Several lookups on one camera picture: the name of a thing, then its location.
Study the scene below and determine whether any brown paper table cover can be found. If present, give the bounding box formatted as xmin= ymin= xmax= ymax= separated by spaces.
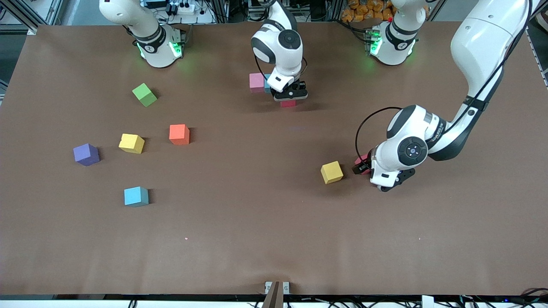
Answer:
xmin=0 ymin=19 xmax=548 ymax=296

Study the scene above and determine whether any metal mount bracket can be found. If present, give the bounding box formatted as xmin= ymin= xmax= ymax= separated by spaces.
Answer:
xmin=261 ymin=281 xmax=290 ymax=308

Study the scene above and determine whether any green foam block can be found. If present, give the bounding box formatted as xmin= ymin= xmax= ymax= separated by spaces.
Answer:
xmin=132 ymin=83 xmax=158 ymax=107

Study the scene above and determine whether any purple foam block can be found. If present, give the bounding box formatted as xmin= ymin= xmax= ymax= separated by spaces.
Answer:
xmin=73 ymin=143 xmax=100 ymax=167

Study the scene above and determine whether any white power strip with plugs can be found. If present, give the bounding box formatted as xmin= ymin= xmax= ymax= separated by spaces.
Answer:
xmin=165 ymin=2 xmax=197 ymax=15

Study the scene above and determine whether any aluminium frame profile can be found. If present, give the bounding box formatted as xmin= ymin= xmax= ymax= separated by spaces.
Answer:
xmin=0 ymin=0 xmax=65 ymax=36
xmin=512 ymin=0 xmax=548 ymax=30

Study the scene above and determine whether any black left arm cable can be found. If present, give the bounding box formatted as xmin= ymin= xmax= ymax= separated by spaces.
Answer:
xmin=354 ymin=0 xmax=533 ymax=161

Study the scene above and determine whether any orange snack bag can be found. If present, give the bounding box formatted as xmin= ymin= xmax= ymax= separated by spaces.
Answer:
xmin=341 ymin=0 xmax=396 ymax=23

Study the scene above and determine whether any yellow foam block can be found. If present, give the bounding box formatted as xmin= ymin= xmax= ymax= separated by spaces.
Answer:
xmin=320 ymin=161 xmax=344 ymax=185
xmin=118 ymin=133 xmax=145 ymax=154

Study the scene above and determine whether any orange foam block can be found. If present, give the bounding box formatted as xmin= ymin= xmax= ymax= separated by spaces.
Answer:
xmin=169 ymin=124 xmax=190 ymax=145

